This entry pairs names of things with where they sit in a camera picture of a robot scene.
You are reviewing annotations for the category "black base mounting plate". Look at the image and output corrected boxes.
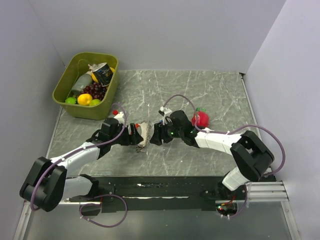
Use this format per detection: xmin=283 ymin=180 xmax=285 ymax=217
xmin=68 ymin=176 xmax=247 ymax=214

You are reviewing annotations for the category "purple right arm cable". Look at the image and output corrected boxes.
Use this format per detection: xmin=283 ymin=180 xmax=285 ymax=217
xmin=163 ymin=94 xmax=286 ymax=177

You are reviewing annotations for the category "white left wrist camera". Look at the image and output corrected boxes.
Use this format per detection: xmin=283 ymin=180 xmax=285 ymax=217
xmin=112 ymin=109 xmax=125 ymax=124

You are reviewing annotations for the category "red dragon fruit toy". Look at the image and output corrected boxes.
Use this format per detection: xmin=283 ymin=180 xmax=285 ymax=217
xmin=191 ymin=107 xmax=210 ymax=128

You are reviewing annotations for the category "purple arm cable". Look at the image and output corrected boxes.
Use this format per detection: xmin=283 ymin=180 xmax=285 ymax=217
xmin=29 ymin=102 xmax=129 ymax=211
xmin=163 ymin=94 xmax=286 ymax=177

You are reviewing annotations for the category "green lime right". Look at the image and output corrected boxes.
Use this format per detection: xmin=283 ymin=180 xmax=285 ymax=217
xmin=89 ymin=99 xmax=101 ymax=107

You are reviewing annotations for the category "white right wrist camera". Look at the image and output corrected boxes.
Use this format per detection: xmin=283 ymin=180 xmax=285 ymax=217
xmin=158 ymin=106 xmax=173 ymax=118

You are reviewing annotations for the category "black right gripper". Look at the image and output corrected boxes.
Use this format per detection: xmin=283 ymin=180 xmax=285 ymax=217
xmin=149 ymin=118 xmax=184 ymax=146

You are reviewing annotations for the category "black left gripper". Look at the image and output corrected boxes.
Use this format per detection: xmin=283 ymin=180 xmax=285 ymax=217
xmin=109 ymin=122 xmax=143 ymax=146

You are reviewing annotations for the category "yellow lemon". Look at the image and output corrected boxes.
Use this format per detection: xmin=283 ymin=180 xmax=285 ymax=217
xmin=77 ymin=93 xmax=93 ymax=106

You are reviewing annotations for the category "black crumpled paper cup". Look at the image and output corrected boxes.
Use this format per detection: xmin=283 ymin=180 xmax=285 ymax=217
xmin=88 ymin=62 xmax=113 ymax=87

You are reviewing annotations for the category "green lime left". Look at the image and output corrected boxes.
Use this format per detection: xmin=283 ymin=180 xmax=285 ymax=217
xmin=65 ymin=97 xmax=77 ymax=104

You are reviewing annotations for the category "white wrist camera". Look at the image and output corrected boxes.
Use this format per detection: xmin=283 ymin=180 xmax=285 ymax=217
xmin=112 ymin=109 xmax=125 ymax=124
xmin=158 ymin=106 xmax=173 ymax=118

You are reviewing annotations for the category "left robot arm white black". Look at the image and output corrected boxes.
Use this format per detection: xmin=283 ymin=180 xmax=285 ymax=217
xmin=19 ymin=117 xmax=149 ymax=212

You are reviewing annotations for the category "grey plastic bottle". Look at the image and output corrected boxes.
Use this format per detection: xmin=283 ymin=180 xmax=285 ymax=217
xmin=71 ymin=71 xmax=93 ymax=95

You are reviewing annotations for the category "dark red grape bunch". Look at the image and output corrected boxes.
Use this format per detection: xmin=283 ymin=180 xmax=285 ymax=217
xmin=80 ymin=82 xmax=108 ymax=101

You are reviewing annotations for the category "olive green plastic bin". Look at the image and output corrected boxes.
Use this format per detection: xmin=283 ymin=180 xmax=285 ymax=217
xmin=52 ymin=52 xmax=120 ymax=121

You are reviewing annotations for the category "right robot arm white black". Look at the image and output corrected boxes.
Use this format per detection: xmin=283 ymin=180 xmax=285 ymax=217
xmin=150 ymin=107 xmax=274 ymax=200

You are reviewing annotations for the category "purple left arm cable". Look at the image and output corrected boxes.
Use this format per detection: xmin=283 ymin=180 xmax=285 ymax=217
xmin=29 ymin=102 xmax=129 ymax=211

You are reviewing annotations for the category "green lime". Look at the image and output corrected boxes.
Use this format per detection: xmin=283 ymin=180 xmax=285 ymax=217
xmin=65 ymin=97 xmax=77 ymax=104
xmin=89 ymin=99 xmax=101 ymax=107

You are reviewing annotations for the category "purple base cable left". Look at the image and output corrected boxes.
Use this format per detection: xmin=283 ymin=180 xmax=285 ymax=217
xmin=79 ymin=194 xmax=128 ymax=228

